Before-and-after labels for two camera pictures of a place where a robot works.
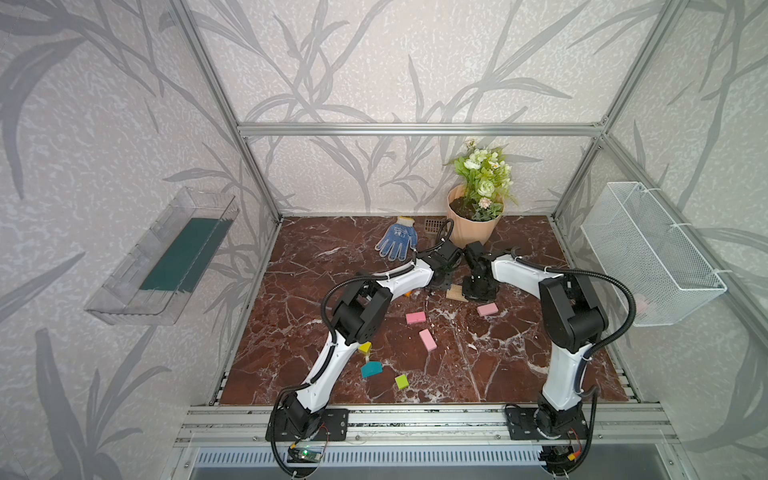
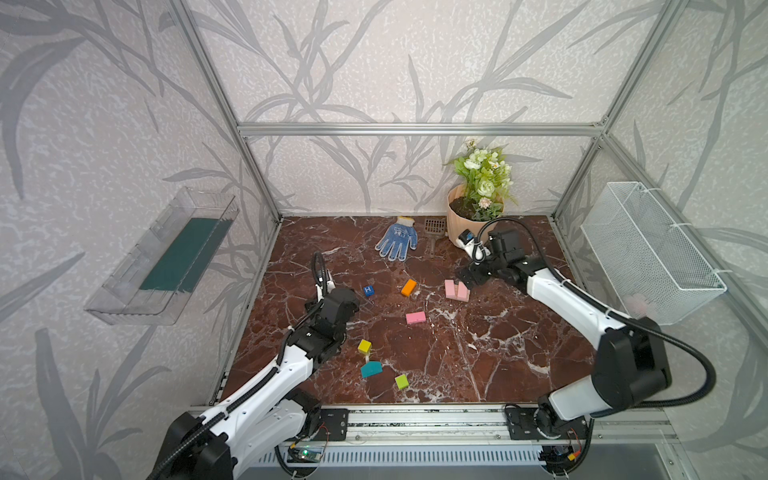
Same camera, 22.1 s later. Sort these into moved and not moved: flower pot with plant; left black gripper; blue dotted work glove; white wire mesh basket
Moved: left black gripper
Not moved: flower pot with plant; white wire mesh basket; blue dotted work glove
